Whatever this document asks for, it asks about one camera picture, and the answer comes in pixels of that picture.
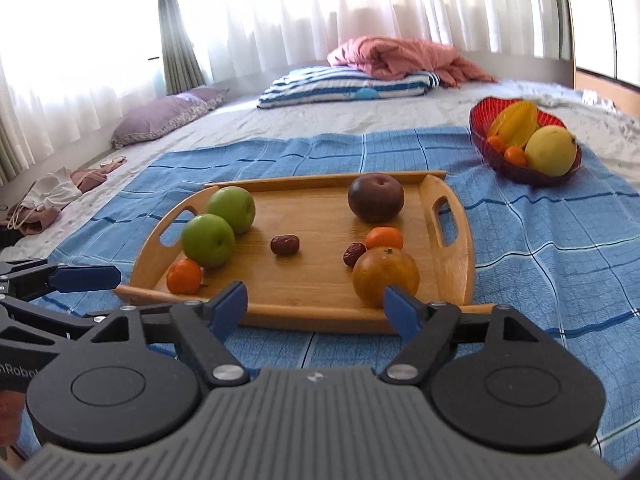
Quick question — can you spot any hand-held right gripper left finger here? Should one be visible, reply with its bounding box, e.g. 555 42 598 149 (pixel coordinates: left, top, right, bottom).
65 281 251 387

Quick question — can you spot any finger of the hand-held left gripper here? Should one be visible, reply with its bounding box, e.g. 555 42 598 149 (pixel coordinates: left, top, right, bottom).
0 259 122 302
0 300 110 342

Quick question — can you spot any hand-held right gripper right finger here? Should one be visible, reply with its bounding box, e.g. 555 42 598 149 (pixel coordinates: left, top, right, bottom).
381 284 559 386

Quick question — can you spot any large brown orange pear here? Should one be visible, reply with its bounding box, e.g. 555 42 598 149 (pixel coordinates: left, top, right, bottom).
351 246 420 308

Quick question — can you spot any green apple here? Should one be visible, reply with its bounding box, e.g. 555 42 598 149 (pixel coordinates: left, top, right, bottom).
181 213 236 269
207 186 256 235

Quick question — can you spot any dark purple round fruit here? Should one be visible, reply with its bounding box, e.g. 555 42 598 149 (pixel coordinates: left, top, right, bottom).
347 172 405 224

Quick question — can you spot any wooden tray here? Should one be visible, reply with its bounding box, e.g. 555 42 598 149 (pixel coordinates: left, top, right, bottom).
114 171 496 336

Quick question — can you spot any person's left hand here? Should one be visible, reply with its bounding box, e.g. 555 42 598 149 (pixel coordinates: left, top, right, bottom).
0 390 27 461

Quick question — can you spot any red date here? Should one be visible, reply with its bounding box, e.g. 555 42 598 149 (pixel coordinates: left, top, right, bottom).
342 242 367 268
270 234 300 256

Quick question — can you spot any beige garment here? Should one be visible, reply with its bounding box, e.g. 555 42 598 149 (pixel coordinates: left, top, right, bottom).
6 201 63 236

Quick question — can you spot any white garment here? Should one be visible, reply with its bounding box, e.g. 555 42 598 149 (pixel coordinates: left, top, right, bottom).
22 167 83 211

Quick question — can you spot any blue plaid blanket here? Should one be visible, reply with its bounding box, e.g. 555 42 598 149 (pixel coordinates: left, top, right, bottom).
0 126 640 461

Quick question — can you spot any green curtain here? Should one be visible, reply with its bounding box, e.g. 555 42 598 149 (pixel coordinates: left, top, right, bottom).
157 0 208 96
0 110 26 186

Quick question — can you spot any purple pillow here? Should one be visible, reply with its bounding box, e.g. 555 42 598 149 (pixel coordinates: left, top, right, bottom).
111 87 230 150

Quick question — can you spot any grey bed sheet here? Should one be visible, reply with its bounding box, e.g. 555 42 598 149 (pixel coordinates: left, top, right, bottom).
0 60 640 261

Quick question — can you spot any red glass bowl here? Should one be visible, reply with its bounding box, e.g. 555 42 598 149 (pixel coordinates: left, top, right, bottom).
469 97 583 187

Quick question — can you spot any yellow mango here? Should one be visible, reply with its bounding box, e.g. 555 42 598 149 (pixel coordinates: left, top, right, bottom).
524 126 578 177

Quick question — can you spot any yellow starfruit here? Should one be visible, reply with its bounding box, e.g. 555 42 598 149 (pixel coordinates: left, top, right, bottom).
487 101 541 148

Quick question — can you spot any blue striped pillow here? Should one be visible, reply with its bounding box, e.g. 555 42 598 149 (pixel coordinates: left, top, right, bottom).
257 66 442 109

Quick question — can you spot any white sheer curtain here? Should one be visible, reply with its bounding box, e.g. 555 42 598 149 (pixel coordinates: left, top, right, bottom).
0 0 168 147
167 0 573 83

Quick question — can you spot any pink quilt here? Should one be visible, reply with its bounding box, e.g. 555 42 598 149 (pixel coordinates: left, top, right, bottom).
327 36 498 88

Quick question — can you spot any crumpled white cloth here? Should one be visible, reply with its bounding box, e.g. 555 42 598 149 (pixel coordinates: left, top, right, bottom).
582 89 618 111

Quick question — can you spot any wooden headboard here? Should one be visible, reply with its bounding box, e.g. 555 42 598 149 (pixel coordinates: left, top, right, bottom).
574 67 640 111

